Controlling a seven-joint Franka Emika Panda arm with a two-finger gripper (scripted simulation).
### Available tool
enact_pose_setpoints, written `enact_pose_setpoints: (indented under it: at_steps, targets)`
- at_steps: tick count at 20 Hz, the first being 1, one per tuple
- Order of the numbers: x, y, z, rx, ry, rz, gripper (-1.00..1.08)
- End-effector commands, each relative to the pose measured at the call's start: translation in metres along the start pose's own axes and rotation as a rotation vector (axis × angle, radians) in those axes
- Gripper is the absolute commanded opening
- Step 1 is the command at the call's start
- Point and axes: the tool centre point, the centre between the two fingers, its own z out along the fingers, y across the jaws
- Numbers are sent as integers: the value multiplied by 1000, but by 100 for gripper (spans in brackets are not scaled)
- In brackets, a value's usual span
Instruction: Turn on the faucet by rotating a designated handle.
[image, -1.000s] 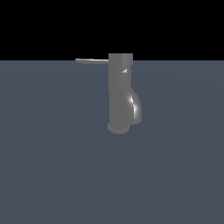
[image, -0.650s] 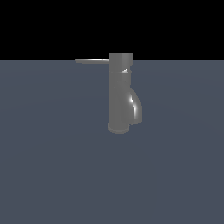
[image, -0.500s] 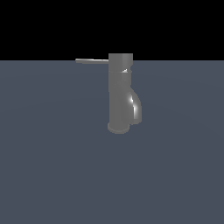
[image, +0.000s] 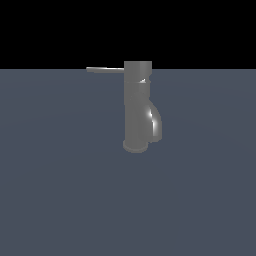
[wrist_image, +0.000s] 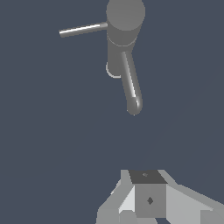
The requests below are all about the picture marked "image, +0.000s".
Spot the grey faucet lever handle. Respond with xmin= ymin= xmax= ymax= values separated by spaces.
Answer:
xmin=85 ymin=60 xmax=153 ymax=84

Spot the grey metal faucet body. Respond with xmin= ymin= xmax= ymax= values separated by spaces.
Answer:
xmin=122 ymin=79 xmax=164 ymax=155

